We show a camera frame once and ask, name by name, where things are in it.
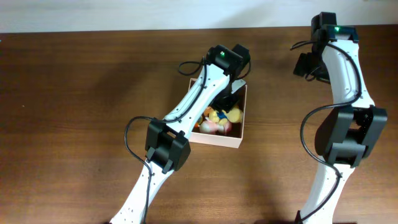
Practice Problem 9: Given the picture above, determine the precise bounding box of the yellow plush duck toy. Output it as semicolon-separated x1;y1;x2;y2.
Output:
203;106;244;125

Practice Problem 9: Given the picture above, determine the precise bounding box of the white pink duck figure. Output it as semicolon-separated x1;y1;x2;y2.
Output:
199;120;232;135

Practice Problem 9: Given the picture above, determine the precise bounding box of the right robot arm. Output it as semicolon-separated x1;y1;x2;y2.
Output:
291;12;387;223

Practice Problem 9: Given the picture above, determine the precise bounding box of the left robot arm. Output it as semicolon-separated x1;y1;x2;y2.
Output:
109;44;251;224

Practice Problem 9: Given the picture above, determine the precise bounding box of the white cardboard box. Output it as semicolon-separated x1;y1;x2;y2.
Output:
189;85;247;148

